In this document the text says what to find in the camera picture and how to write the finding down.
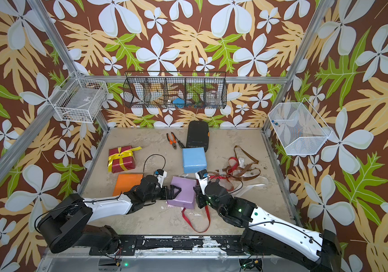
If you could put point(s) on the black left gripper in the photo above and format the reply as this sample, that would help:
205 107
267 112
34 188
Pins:
166 189

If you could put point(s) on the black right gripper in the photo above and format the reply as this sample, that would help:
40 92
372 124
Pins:
199 197

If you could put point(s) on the purple gift box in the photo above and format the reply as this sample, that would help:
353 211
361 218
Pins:
187 197

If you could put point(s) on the light blue gift box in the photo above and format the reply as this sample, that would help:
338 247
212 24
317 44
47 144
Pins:
194 159

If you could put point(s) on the orange gift box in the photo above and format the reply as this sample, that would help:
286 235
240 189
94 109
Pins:
125 182

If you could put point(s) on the dark red gift box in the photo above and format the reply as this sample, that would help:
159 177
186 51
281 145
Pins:
122 159

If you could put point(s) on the yellow satin ribbon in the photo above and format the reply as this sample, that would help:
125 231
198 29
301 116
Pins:
120 156

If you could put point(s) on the brown ribbon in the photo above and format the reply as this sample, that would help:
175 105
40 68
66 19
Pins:
241 167

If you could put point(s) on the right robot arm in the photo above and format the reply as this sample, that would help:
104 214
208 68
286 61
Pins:
265 234

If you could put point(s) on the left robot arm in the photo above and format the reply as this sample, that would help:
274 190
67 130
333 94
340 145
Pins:
68 224

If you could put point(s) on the black hard case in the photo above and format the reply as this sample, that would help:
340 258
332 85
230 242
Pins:
198 135

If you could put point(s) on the blue object in basket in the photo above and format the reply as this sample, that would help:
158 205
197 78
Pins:
179 103

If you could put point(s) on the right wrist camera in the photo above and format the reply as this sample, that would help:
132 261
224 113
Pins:
203 179

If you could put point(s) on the orange handled pliers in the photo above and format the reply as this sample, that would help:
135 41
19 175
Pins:
173 140

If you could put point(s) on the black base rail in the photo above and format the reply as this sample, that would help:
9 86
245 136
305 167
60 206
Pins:
231 245

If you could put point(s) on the black wire basket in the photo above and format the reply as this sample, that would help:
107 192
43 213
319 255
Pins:
159 88

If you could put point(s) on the white wire basket right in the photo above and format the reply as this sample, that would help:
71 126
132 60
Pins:
299 127

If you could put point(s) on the white wire basket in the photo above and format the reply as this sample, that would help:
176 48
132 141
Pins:
299 127
79 99

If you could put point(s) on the white wire basket left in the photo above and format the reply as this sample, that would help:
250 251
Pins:
79 99

